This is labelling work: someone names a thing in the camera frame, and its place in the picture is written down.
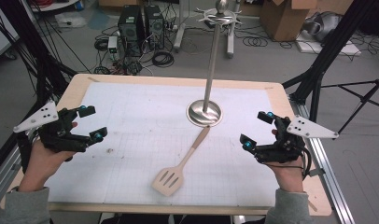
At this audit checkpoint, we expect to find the black tripod stand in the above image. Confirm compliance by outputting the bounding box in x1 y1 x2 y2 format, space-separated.
320 74 379 135

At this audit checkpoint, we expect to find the black stand frame with cables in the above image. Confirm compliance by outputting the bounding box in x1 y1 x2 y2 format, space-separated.
0 0 79 176

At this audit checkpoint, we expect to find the aluminium rail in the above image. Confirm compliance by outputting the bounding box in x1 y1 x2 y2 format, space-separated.
0 145 23 204
289 99 357 224

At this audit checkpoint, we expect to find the person's left hand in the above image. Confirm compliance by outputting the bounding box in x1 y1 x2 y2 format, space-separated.
18 120 79 193

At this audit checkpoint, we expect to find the white desk leg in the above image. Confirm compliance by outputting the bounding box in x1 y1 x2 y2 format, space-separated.
173 0 190 53
226 21 235 60

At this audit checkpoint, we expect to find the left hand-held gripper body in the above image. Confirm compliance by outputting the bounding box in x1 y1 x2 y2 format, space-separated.
12 100 92 162

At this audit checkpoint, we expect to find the black computer tower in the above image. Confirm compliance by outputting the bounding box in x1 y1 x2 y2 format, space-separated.
117 4 146 58
143 4 165 50

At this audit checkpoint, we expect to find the white grid mat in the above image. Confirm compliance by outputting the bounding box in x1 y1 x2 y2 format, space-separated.
44 81 283 208

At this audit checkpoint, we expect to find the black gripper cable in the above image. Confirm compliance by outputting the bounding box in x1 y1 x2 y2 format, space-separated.
302 147 313 182

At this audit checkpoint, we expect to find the grey bag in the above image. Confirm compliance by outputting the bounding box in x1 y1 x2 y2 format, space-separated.
302 11 343 43

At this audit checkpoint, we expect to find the white cabinet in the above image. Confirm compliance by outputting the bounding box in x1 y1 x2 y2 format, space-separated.
0 0 21 61

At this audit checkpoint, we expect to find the steel utensil stand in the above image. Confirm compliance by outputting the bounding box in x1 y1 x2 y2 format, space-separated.
186 0 243 129

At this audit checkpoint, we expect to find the brown cardboard box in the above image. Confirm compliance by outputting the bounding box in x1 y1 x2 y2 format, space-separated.
260 0 319 43

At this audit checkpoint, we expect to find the small white electronics box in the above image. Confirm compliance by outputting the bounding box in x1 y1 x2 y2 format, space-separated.
107 35 119 54

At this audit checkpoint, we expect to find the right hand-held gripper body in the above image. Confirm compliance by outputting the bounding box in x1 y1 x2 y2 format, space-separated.
254 115 340 164

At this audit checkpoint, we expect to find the small metal bracket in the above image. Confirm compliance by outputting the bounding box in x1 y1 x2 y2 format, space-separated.
307 167 327 178

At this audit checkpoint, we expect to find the person's right hand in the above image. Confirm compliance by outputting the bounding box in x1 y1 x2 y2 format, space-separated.
266 129 305 193

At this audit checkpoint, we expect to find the black truss frame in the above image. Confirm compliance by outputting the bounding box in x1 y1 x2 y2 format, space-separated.
282 0 379 132

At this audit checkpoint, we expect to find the beige slotted spatula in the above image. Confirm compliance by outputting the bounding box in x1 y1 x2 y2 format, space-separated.
150 125 211 198

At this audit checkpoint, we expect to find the coiled black cable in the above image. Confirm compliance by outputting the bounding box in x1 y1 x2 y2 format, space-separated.
242 35 269 49
151 50 175 68

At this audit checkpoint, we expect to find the white foam board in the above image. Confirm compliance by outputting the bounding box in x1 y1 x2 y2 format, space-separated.
294 31 363 57

